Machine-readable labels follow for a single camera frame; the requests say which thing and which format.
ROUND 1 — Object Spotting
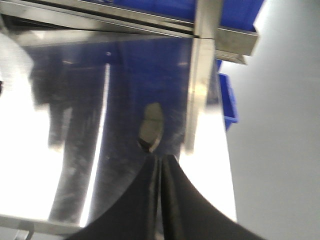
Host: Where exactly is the steel roller conveyor rack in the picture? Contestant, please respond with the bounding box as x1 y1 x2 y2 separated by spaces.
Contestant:
0 0 258 159

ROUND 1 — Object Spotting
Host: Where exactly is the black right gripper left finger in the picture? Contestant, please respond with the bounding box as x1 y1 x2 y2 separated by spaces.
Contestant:
67 155 160 240

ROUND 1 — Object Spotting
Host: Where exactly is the right blue plastic bin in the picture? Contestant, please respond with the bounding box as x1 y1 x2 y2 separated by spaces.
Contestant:
95 0 264 31

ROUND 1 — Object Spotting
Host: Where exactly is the small blue floor bin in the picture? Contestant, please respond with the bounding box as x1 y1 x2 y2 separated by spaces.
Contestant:
215 59 239 131

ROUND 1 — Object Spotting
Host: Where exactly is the grey brake pad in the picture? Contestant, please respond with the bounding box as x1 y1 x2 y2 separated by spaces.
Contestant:
137 102 164 153

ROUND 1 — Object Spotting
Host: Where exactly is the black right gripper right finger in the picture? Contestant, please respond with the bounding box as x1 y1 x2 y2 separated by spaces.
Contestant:
161 155 261 240

